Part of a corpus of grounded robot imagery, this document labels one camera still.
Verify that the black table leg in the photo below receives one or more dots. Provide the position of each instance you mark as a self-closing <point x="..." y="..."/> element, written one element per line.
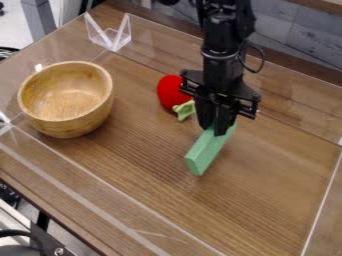
<point x="43" y="221"/>

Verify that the red plush strawberry toy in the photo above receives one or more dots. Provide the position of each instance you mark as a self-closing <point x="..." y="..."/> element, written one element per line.
<point x="173" y="99"/>

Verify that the green rectangular stick block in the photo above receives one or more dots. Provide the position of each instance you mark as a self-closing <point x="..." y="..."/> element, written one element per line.
<point x="206" y="149"/>

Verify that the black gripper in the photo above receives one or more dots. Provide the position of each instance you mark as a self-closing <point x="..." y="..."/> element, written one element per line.
<point x="221" y="93"/>

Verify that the grey post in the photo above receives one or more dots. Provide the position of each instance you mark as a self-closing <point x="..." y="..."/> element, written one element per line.
<point x="39" y="17"/>

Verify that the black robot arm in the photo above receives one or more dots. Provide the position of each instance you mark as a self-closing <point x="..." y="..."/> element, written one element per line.
<point x="227" y="23"/>

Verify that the brown wooden bowl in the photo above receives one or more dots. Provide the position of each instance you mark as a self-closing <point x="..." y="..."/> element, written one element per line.
<point x="67" y="98"/>

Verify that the clear acrylic corner bracket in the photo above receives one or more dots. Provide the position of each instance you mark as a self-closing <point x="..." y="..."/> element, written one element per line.
<point x="108" y="38"/>

